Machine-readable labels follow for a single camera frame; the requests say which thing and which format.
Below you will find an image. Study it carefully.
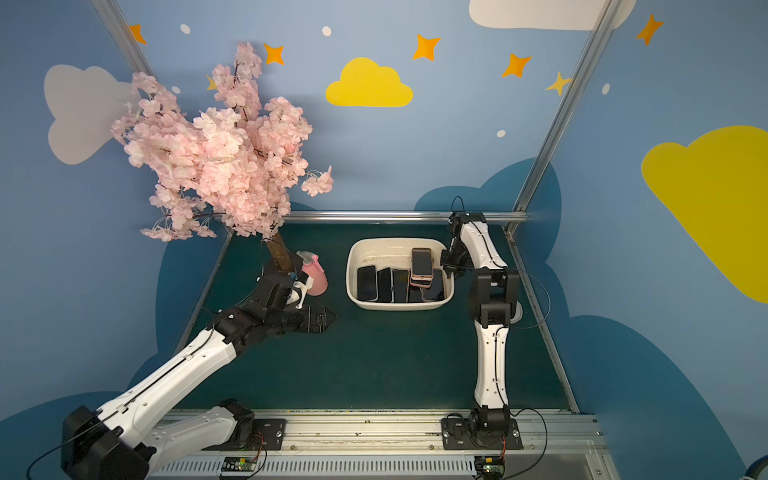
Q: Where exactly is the pink case phone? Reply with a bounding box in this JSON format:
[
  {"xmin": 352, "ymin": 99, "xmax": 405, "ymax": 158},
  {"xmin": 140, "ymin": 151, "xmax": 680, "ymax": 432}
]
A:
[
  {"xmin": 411, "ymin": 248, "xmax": 433, "ymax": 281},
  {"xmin": 421, "ymin": 269, "xmax": 445, "ymax": 302}
]

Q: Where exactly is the white case phone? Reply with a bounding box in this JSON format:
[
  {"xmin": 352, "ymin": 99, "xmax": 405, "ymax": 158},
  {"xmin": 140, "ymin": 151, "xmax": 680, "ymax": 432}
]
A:
[{"xmin": 356, "ymin": 265, "xmax": 378, "ymax": 302}]

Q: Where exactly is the white plastic storage box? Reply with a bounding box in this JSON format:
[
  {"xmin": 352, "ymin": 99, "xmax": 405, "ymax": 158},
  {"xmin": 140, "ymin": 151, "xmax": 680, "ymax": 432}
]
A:
[{"xmin": 346, "ymin": 237, "xmax": 456, "ymax": 312}]

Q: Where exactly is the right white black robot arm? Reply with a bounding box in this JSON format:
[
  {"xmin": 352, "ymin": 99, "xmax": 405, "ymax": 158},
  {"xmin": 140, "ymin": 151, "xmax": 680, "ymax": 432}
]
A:
[{"xmin": 440, "ymin": 211, "xmax": 522, "ymax": 438}]

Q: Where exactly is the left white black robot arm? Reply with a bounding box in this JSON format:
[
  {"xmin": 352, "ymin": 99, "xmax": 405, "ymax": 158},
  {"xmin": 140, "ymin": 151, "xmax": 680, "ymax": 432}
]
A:
[{"xmin": 61, "ymin": 272, "xmax": 336, "ymax": 479}]

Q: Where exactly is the black phone in box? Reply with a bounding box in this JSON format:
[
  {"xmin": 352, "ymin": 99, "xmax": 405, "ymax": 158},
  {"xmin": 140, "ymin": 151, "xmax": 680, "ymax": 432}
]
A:
[
  {"xmin": 407, "ymin": 285, "xmax": 424, "ymax": 303},
  {"xmin": 392, "ymin": 269, "xmax": 410, "ymax": 304},
  {"xmin": 377, "ymin": 268, "xmax": 393, "ymax": 304}
]

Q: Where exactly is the pink spray bottle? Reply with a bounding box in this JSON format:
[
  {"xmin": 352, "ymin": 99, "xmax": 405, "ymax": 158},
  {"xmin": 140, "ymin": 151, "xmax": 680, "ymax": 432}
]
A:
[{"xmin": 296, "ymin": 251, "xmax": 328, "ymax": 297}]

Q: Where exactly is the grey round disc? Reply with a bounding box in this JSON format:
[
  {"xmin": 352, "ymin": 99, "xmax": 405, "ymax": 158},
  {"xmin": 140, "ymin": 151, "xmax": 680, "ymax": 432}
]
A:
[{"xmin": 509, "ymin": 301, "xmax": 523, "ymax": 325}]

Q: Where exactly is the left green circuit board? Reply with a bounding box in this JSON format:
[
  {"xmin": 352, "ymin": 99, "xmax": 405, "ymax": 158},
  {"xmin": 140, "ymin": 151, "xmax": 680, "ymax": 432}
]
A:
[{"xmin": 221, "ymin": 457, "xmax": 258, "ymax": 475}]

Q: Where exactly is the green circuit board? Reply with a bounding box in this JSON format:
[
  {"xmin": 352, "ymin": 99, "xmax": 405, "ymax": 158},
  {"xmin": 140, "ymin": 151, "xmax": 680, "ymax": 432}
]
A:
[
  {"xmin": 473, "ymin": 456, "xmax": 506, "ymax": 480},
  {"xmin": 221, "ymin": 457, "xmax": 258, "ymax": 475}
]

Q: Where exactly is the pink cherry blossom tree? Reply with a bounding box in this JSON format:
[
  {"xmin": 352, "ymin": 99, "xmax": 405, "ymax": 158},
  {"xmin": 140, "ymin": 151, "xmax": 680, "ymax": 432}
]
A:
[{"xmin": 111, "ymin": 42, "xmax": 333, "ymax": 272}]

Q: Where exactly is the right green circuit board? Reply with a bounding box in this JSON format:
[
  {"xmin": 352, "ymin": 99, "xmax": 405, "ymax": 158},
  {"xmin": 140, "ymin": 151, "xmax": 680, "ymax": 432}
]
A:
[{"xmin": 473, "ymin": 456, "xmax": 506, "ymax": 480}]

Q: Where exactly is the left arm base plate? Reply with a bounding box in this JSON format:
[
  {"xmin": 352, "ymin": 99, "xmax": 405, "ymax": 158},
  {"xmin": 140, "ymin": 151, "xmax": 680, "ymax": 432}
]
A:
[{"xmin": 204, "ymin": 418, "xmax": 287, "ymax": 451}]

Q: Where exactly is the aluminium rail base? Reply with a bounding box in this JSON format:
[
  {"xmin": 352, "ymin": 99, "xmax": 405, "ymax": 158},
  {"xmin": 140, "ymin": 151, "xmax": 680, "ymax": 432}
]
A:
[{"xmin": 150, "ymin": 410, "xmax": 619, "ymax": 479}]

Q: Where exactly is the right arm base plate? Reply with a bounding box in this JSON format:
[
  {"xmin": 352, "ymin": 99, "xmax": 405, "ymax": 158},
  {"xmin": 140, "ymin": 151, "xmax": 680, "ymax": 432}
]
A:
[{"xmin": 440, "ymin": 415, "xmax": 524, "ymax": 451}]

